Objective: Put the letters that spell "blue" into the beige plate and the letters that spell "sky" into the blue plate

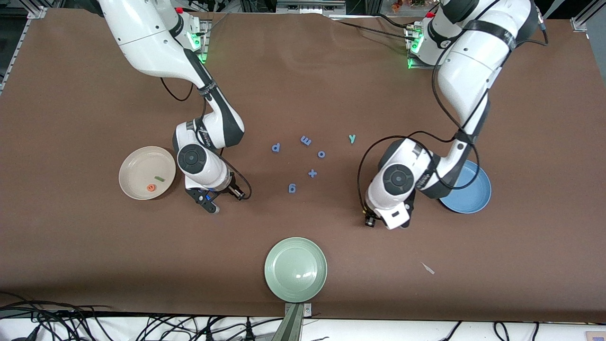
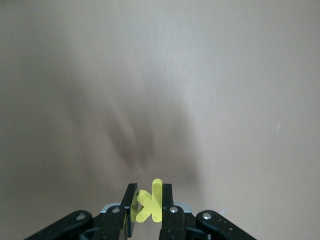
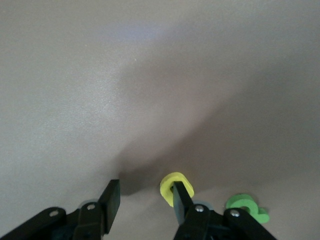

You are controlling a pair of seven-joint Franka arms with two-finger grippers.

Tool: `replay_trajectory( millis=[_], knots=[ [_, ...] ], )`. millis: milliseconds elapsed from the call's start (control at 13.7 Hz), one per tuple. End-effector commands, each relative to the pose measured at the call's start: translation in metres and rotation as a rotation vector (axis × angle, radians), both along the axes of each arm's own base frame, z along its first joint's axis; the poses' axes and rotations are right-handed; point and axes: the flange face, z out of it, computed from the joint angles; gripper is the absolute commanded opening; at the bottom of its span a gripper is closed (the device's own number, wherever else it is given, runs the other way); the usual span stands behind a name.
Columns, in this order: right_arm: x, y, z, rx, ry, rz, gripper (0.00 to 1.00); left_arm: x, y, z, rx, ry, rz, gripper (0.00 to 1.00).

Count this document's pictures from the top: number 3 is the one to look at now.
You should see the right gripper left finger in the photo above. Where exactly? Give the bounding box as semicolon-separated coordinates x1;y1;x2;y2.
0;179;121;240

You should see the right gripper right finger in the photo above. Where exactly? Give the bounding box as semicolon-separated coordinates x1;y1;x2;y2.
172;181;276;240

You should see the yellow foam letter n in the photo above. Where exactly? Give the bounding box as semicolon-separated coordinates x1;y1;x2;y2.
159;171;195;208

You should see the green foam letter p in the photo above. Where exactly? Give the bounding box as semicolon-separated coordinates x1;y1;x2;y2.
225;193;271;224

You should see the brown table cover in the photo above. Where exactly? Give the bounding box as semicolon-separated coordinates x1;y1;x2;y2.
0;0;320;240

